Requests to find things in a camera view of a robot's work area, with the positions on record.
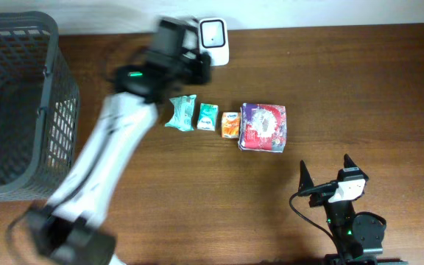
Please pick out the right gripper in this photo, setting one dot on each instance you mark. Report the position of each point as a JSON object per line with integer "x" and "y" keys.
{"x": 305, "y": 181}

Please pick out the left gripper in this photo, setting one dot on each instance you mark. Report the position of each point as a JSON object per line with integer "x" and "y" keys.
{"x": 205, "y": 60}

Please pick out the mint green wipes packet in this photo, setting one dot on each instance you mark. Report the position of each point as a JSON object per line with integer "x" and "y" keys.
{"x": 183, "y": 113}

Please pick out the green white tissue pocket pack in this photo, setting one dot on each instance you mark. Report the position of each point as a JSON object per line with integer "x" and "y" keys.
{"x": 207, "y": 119}

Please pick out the red floral tissue pack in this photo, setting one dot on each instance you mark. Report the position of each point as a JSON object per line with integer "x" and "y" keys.
{"x": 263, "y": 128}

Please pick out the orange tissue pocket pack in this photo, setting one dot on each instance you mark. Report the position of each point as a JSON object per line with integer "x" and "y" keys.
{"x": 230, "y": 124}

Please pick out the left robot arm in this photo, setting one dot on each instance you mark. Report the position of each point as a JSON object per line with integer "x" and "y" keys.
{"x": 67, "y": 229}

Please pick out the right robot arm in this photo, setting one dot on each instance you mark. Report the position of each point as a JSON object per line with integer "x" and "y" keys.
{"x": 357, "y": 237}

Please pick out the white barcode scanner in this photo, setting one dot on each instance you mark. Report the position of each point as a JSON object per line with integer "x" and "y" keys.
{"x": 213, "y": 39}

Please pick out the grey plastic mesh basket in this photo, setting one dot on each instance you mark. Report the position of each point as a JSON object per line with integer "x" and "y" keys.
{"x": 39, "y": 108}

